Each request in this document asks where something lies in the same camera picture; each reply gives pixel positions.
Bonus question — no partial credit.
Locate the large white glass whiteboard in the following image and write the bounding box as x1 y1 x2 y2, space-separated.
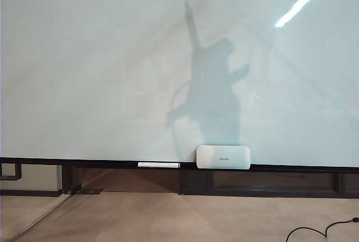
0 0 359 167

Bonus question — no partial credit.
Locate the black whiteboard ledge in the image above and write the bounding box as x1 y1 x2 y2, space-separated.
0 157 359 173

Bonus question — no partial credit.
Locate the black pipe bracket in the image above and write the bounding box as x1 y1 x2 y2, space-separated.
0 162 22 181

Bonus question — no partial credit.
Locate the black floor cable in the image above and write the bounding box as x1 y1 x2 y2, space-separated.
286 217 359 242

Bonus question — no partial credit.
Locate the white whiteboard eraser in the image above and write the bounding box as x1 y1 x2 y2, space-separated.
195 144 251 171

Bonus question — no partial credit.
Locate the capped white whiteboard marker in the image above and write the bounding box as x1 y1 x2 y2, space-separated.
137 162 181 170

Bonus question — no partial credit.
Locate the black skirting strip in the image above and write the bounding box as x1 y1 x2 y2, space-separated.
0 189 62 198

